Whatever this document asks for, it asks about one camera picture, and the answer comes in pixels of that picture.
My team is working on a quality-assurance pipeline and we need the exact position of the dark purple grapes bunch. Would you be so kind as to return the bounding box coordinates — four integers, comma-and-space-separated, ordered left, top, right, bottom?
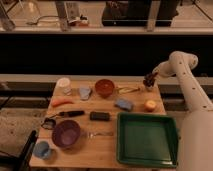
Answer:
143, 77, 156, 87

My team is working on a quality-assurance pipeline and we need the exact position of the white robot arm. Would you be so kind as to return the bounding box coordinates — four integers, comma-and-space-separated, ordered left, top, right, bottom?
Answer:
153, 51, 213, 171

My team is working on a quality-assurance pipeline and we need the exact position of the blue cup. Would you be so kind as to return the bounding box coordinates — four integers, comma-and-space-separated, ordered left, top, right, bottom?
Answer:
33, 141, 51, 159

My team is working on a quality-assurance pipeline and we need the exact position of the blue sponge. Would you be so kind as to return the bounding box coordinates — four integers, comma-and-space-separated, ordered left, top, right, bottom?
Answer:
115, 98, 133, 111

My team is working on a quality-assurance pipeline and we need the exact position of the red bowl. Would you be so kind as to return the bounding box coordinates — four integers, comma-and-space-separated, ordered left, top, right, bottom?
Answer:
95, 79, 115, 98

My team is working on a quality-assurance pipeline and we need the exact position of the green plastic tray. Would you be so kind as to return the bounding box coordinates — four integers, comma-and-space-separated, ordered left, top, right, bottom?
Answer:
116, 112, 178, 168

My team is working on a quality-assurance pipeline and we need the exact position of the black rectangular block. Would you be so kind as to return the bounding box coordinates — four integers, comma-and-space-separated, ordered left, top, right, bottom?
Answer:
90, 112, 110, 121

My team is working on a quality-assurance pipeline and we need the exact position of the light blue cloth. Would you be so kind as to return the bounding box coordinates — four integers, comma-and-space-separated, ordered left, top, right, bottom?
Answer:
79, 86, 92, 100

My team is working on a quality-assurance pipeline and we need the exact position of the metal fork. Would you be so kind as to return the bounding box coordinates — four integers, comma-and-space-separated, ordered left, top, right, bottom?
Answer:
81, 132, 114, 138

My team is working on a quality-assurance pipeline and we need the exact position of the wooden board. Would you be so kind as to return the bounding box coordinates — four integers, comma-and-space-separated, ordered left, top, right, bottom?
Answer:
30, 81, 165, 169

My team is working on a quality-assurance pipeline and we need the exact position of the white lidded jar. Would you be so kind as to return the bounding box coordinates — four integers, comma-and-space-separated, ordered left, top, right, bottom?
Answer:
56, 78, 71, 95

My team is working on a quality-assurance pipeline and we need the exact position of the orange carrot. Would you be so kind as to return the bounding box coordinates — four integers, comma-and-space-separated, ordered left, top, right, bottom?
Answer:
50, 99, 73, 107

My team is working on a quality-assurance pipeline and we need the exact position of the purple bowl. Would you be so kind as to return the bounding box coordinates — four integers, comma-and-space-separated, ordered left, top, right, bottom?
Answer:
52, 120, 81, 148

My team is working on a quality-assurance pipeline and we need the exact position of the black binder clip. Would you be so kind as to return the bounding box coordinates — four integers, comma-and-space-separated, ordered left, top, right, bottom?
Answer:
41, 118, 56, 130

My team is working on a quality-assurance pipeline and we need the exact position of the black bar at left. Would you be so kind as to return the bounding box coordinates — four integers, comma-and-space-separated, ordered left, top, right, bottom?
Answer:
13, 130, 37, 171

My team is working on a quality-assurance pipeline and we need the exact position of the gold wire whisk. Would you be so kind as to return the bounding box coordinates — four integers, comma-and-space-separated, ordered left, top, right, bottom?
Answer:
118, 87, 140, 94

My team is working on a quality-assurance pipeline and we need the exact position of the black handled knife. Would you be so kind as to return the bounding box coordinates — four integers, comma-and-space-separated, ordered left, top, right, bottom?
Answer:
49, 110, 85, 119

